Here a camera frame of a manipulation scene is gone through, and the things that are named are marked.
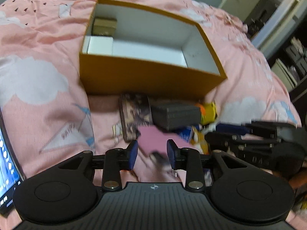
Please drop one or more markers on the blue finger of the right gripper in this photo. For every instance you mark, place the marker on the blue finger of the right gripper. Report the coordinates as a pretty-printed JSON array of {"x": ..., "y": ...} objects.
[
  {"x": 220, "y": 140},
  {"x": 232, "y": 129}
]

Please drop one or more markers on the small gold cube box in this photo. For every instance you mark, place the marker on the small gold cube box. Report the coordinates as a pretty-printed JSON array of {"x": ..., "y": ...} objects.
[{"x": 104, "y": 27}]

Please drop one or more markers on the black and white plush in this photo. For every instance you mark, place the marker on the black and white plush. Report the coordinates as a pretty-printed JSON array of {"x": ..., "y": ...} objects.
[{"x": 230, "y": 119}]

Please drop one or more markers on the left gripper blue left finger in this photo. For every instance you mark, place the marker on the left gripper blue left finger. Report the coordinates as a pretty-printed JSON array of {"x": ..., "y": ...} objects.
[{"x": 116, "y": 160}]

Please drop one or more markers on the brown plush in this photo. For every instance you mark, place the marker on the brown plush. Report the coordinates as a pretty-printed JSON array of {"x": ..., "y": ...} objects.
[{"x": 195, "y": 137}]

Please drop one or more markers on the smartphone with lit screen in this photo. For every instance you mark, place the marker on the smartphone with lit screen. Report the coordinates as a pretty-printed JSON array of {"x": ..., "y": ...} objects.
[{"x": 11, "y": 175}]

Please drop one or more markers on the pink mini backpack pouch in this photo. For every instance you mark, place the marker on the pink mini backpack pouch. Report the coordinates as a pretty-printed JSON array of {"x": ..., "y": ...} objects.
[{"x": 151, "y": 139}]

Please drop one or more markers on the dark grey gift box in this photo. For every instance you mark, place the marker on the dark grey gift box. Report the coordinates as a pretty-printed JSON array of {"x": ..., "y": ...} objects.
[{"x": 172, "y": 115}]

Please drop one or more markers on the orange cardboard storage box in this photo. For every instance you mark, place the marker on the orange cardboard storage box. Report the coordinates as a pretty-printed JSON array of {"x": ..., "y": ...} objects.
[{"x": 155, "y": 52}]

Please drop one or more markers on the shelf unit with items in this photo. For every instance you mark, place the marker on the shelf unit with items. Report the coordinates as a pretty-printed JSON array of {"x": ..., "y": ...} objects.
[{"x": 289, "y": 65}]

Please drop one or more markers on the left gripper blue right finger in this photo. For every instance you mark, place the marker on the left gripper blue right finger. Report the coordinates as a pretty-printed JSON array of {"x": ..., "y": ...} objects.
[{"x": 189, "y": 160}]

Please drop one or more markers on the pink printed duvet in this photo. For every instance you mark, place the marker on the pink printed duvet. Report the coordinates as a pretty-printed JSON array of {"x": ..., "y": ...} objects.
[{"x": 49, "y": 117}]

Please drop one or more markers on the white rectangular box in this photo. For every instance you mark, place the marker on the white rectangular box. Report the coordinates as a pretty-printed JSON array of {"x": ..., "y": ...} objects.
[{"x": 98, "y": 45}]

